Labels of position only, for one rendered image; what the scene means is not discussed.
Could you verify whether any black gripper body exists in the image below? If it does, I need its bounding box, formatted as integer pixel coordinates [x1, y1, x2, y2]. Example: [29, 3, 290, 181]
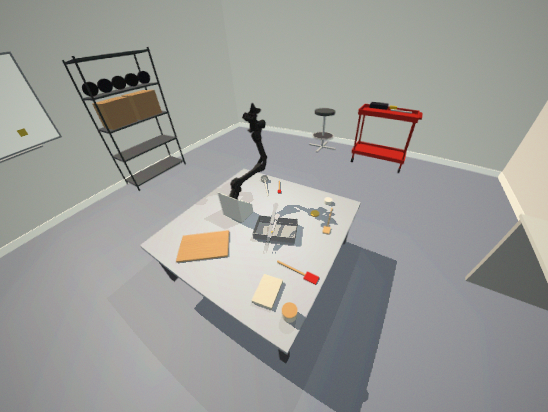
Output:
[244, 108, 260, 125]

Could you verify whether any red spatula with wooden handle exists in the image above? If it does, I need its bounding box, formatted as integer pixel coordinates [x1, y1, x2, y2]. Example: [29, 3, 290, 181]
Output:
[277, 260, 319, 285]

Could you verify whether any orange cylinder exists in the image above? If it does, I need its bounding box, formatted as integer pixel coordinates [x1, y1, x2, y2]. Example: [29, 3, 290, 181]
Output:
[282, 302, 297, 323]

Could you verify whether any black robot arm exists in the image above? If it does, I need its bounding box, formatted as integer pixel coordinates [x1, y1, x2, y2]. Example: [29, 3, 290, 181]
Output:
[229, 119, 267, 199]

